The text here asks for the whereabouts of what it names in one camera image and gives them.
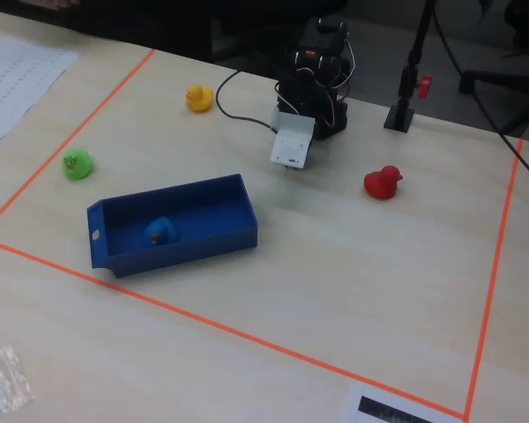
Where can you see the blue rubber duck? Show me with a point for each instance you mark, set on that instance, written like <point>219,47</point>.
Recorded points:
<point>163,229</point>

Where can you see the blue plastic box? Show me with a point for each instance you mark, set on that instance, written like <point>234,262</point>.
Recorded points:
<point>181,257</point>

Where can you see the red rubber duck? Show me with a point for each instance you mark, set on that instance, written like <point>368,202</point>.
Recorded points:
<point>381,185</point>

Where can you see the yellow rubber duck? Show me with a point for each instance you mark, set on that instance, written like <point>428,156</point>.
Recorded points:
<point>199,99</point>

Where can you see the green rubber duck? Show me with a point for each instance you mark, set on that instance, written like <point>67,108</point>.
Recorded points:
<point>77,166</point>

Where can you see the orange tape strip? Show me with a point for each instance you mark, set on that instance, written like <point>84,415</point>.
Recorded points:
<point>493,279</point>
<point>70,140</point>
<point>247,336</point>

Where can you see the red clamp knob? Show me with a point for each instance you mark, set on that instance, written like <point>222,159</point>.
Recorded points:
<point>425,86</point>

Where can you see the white paper with black stripe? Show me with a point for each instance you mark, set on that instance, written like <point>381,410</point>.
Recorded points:
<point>352,410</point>

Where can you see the black office chair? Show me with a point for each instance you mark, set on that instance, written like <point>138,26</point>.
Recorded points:
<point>502,79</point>

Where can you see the white printed paper sheet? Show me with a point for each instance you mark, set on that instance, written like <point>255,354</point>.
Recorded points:
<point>13,83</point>

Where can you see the clear plastic bag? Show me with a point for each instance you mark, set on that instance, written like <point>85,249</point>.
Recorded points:
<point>4,388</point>

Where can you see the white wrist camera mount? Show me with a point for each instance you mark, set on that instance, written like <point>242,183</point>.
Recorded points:
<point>291,147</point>

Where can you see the black camera stand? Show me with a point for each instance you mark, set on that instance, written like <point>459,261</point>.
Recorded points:
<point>399,116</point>

